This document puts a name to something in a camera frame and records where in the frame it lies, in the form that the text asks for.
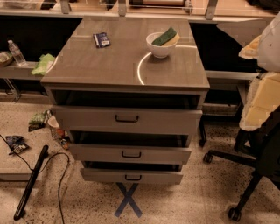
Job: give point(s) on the green cloth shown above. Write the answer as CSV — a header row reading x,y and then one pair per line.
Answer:
x,y
45,62

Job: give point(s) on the white ceramic bowl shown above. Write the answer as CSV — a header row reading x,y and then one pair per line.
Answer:
x,y
164,50

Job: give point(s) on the paper cup on floor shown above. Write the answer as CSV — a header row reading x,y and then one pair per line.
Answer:
x,y
56,131

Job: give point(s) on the low side shelf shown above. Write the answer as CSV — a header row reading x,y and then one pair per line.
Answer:
x,y
14,71

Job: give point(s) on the green bag on floor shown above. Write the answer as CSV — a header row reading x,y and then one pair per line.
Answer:
x,y
38,121

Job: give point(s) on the grey drawer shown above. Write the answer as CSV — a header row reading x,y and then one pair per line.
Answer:
x,y
130,154
128,120
132,176

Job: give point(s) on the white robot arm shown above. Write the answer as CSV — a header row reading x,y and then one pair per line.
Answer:
x,y
264,91

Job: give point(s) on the black long bar tool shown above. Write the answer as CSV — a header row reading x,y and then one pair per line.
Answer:
x,y
20,211

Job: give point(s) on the small bowl on shelf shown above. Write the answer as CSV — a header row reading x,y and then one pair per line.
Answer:
x,y
5,59

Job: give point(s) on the black office chair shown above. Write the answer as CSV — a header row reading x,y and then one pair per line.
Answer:
x,y
263,149

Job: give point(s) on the blue snack bag on floor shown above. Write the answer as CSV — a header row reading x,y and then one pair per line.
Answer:
x,y
17,144

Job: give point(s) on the green and yellow sponge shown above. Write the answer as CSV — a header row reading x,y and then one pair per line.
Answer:
x,y
168,38

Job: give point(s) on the bottom grey drawer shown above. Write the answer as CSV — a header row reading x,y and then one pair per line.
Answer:
x,y
132,176

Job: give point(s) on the top grey drawer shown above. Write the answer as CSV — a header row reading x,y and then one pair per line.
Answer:
x,y
128,120

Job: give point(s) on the middle grey drawer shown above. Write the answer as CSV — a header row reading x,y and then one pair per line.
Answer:
x,y
130,154

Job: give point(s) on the clear plastic water bottle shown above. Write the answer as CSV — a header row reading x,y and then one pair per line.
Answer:
x,y
16,53

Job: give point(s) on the padded gripper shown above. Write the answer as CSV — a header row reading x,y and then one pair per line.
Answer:
x,y
270,48

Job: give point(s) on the grey drawer cabinet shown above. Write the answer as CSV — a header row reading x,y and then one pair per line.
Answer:
x,y
127,75

